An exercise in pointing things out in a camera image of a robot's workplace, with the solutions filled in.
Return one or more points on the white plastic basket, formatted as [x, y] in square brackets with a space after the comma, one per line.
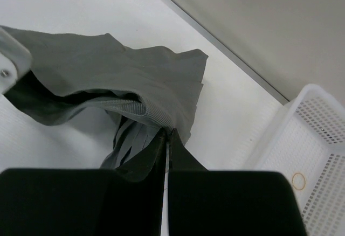
[307, 136]

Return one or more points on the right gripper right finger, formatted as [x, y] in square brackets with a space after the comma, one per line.
[203, 202]

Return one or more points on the grey pleated skirt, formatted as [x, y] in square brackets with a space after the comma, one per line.
[142, 90]

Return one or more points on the orange rubber band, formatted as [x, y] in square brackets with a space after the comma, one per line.
[298, 181]

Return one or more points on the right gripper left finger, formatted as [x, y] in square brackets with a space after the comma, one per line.
[125, 201]

